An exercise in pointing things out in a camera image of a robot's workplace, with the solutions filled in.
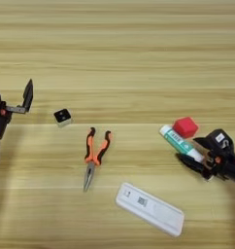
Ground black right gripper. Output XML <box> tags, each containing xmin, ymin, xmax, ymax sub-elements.
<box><xmin>175</xmin><ymin>135</ymin><xmax>235</xmax><ymax>186</ymax></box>

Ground white green glue stick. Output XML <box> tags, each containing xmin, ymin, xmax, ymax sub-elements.
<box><xmin>158</xmin><ymin>124</ymin><xmax>206</xmax><ymax>164</ymax></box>

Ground red foam cube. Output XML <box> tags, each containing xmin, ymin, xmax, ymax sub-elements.
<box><xmin>172</xmin><ymin>116</ymin><xmax>199</xmax><ymax>140</ymax></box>

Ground white oblong plastic device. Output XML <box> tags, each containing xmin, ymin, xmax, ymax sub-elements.
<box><xmin>115</xmin><ymin>181</ymin><xmax>185</xmax><ymax>238</ymax></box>

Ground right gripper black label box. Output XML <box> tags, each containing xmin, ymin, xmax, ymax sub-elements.
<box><xmin>209</xmin><ymin>128</ymin><xmax>235</xmax><ymax>158</ymax></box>

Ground small black white cube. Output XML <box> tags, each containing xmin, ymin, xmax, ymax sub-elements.
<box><xmin>52</xmin><ymin>108</ymin><xmax>73</xmax><ymax>128</ymax></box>

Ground orange black needle-nose pliers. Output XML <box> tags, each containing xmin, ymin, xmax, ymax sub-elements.
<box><xmin>83</xmin><ymin>126</ymin><xmax>113</xmax><ymax>193</ymax></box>

